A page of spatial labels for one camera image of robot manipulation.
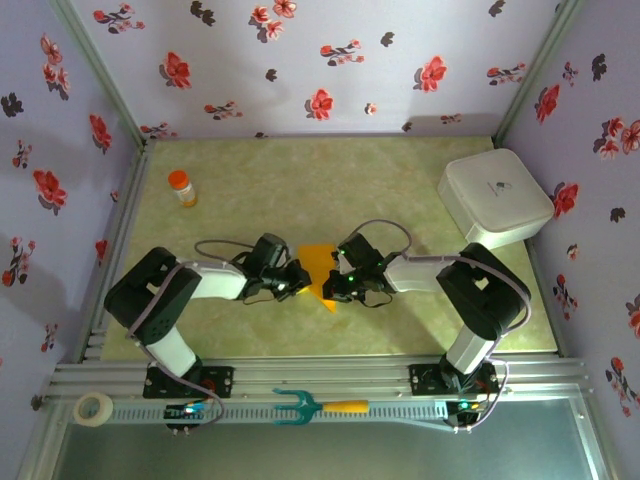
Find white square lidded box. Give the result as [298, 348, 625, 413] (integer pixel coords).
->
[437, 148, 555, 253]

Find orange-capped pill bottle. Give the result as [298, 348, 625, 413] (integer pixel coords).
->
[167, 169, 199, 209]

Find small circuit board with LEDs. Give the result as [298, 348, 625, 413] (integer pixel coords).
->
[164, 402, 207, 431]
[446, 399, 489, 426]

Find white tape roll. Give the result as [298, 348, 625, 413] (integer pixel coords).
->
[73, 392, 114, 428]

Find grey right arm cable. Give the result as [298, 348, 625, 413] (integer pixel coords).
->
[347, 219, 532, 434]

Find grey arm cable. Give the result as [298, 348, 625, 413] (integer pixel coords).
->
[347, 219, 532, 434]
[124, 239, 261, 436]

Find aluminium rail beam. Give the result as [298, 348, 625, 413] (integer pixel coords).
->
[47, 355, 594, 401]

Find grey left arm cable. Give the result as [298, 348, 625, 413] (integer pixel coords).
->
[124, 239, 261, 436]

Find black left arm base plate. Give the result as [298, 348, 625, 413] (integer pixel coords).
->
[143, 363, 235, 400]

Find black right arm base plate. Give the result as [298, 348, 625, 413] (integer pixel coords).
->
[408, 363, 500, 396]

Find teal garden fork yellow handle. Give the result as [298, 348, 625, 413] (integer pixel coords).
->
[272, 387, 370, 427]

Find grey slotted cable duct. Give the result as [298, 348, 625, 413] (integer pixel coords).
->
[109, 399, 451, 426]

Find aluminium side rail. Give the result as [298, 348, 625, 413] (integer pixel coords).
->
[74, 139, 156, 361]

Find aluminium corner post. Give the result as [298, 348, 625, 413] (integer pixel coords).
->
[49, 0, 146, 146]
[492, 0, 586, 144]

